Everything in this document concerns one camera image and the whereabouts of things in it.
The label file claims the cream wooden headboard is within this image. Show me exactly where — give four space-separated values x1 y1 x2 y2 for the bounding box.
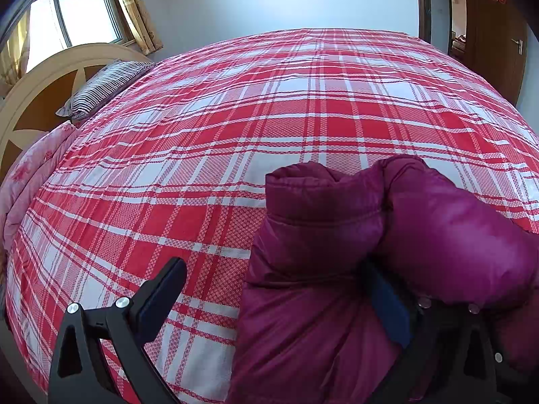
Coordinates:
0 42 146 186

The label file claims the window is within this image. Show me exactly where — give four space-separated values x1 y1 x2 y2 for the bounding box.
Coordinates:
0 0 135 76

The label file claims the pink floral quilt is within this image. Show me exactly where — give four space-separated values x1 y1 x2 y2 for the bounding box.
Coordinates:
0 120 78 253

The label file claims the yellow curtain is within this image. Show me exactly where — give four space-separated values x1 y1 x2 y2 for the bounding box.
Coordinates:
0 10 31 91
108 0 164 55

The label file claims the brown door frame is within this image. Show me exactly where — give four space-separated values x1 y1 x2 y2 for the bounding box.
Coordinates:
414 0 468 57

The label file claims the striped pillow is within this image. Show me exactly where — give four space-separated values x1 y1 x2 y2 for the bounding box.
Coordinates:
56 61 157 122

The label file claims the brown wooden door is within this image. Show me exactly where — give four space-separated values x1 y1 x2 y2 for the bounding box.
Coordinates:
461 0 529 108

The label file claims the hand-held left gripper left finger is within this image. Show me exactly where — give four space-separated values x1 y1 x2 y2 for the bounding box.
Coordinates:
47 257 188 404

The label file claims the bed with red plaid sheet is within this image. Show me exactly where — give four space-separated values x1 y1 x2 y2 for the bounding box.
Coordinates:
4 28 539 404

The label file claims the purple puffer jacket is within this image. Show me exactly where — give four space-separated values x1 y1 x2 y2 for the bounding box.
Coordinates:
225 154 539 404

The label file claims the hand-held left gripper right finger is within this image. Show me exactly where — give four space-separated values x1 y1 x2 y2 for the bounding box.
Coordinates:
366 259 506 404

